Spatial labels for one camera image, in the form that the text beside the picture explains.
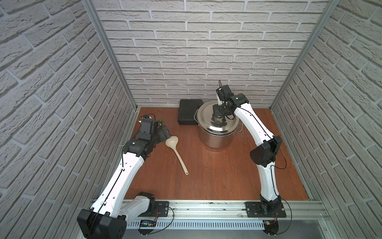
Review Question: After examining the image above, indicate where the stainless steel pot lid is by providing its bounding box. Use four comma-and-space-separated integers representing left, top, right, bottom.
196, 101, 239, 135

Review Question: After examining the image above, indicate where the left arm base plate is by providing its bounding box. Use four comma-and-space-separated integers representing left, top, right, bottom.
140, 201, 169, 218

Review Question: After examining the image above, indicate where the black plastic tool case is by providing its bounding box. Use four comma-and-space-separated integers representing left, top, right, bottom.
178, 99, 203, 125

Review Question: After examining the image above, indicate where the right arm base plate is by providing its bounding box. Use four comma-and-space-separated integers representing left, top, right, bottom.
244, 201, 287, 218

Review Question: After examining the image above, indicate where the cream plastic ladle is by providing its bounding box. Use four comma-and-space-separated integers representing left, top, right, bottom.
166, 136, 189, 175

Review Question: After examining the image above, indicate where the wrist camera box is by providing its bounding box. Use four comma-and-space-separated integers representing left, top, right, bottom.
139, 118, 159, 141
216, 85, 234, 105

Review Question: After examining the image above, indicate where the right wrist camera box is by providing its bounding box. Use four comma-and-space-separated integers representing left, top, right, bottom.
216, 85, 234, 105

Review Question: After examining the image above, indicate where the aluminium front rail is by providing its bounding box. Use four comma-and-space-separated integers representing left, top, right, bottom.
119, 199, 330, 221

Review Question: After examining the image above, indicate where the right black connector board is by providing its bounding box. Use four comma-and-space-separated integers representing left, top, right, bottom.
263, 220, 279, 236

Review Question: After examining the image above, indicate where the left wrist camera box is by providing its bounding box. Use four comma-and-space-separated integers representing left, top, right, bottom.
139, 118, 159, 141

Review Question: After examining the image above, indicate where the small green circuit board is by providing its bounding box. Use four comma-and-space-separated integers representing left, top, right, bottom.
139, 220, 157, 228

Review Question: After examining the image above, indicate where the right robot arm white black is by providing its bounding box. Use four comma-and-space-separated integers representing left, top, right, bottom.
214, 92, 283, 216

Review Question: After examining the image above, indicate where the white ventilation grille strip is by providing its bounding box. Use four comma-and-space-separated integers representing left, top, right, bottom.
126, 219, 266, 231

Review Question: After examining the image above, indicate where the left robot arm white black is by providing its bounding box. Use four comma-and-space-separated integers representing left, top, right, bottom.
77, 123, 171, 239

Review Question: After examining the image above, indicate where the stainless steel stock pot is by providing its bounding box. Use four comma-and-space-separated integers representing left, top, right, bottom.
195, 112, 241, 149

